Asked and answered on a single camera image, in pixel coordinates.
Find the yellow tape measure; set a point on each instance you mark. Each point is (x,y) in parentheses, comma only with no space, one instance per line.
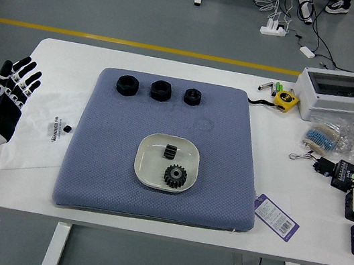
(286,100)

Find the black electronic module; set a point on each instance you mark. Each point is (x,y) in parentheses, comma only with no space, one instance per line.
(343,175)

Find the tiny black block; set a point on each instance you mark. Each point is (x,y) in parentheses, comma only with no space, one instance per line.
(68,128)

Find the white square dish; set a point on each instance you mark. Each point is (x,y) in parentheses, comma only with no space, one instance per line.
(148,161)

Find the purple barcode tag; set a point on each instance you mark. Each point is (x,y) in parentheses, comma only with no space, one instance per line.
(276,217)

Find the grey under-table bracket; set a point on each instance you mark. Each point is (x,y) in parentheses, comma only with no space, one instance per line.
(243,262)

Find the small black hex nut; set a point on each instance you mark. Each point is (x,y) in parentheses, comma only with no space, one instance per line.
(192,97)

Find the blue-grey quilted mat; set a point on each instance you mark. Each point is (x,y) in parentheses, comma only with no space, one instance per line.
(219,166)

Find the clear printed plastic bag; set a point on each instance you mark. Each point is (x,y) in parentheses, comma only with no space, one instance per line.
(34,149)

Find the white power adapter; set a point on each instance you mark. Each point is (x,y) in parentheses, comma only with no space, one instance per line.
(307,51)

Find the bag of blue resistors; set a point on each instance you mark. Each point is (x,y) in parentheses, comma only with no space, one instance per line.
(322,138)

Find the small black gear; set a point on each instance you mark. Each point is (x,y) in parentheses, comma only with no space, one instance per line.
(170,152)

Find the large black hex nut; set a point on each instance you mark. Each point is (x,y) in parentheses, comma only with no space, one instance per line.
(160,91)
(127,86)

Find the big black gear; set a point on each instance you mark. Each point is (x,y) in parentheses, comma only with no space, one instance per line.
(175,176)

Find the silver metal tool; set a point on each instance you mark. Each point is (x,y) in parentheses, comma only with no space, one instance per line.
(266,86)

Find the white electrical enclosure box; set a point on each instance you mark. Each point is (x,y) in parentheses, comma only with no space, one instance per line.
(331,104)

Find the walking person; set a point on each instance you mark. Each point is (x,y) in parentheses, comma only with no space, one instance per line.
(337,6)

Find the white power strip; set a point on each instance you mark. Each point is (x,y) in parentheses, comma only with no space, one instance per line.
(272,30)

